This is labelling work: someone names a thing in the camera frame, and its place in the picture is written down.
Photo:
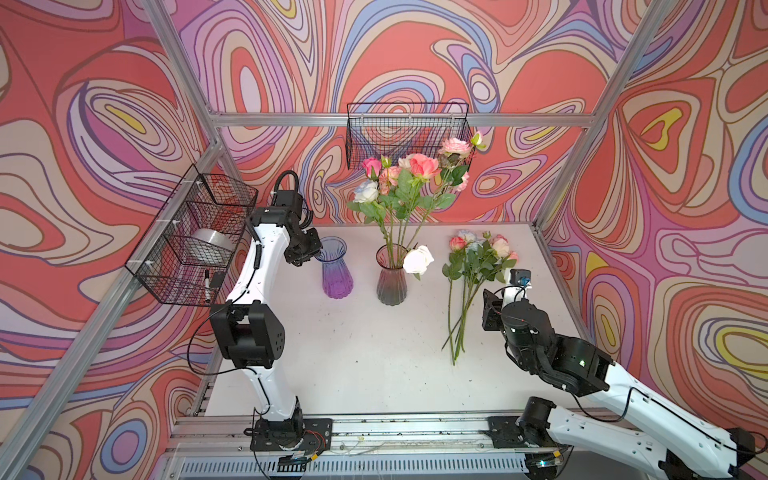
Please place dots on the pink white mixed rose stem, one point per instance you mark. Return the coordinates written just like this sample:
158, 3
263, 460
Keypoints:
474, 260

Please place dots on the black wire basket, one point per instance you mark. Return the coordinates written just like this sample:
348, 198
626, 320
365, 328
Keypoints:
168, 262
395, 129

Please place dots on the black wire basket left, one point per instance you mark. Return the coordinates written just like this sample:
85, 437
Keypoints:
168, 262

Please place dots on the coral pink rose stem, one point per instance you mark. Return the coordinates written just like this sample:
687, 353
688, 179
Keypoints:
413, 205

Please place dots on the pink grey glass vase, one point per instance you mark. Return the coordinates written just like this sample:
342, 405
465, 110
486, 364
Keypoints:
391, 287

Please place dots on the white tape roll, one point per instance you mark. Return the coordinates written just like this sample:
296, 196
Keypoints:
214, 238

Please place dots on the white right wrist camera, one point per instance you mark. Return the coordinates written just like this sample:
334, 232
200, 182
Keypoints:
516, 285

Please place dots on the purple blue glass vase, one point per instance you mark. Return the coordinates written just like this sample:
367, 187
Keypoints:
337, 282

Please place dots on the black wire basket back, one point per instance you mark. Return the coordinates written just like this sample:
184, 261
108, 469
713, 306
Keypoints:
395, 129

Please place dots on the pale blue rose stem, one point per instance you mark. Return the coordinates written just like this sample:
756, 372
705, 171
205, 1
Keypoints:
376, 208

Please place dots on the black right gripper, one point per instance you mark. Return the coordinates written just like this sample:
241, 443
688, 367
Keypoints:
491, 311

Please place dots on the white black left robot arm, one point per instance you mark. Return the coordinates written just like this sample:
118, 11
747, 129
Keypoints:
248, 332

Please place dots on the small pink bud rose stem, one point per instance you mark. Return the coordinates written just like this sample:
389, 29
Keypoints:
454, 158

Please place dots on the pink spray rose stem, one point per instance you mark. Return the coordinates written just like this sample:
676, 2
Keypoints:
387, 179

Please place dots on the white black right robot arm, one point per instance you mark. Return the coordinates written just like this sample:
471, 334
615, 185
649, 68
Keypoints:
649, 432

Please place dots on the aluminium frame post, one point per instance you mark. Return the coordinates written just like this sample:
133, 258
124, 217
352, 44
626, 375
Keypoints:
216, 154

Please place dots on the bright pink rose stem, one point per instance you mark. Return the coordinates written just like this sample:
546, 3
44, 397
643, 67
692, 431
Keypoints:
372, 168

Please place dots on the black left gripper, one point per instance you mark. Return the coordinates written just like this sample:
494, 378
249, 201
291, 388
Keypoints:
315, 247

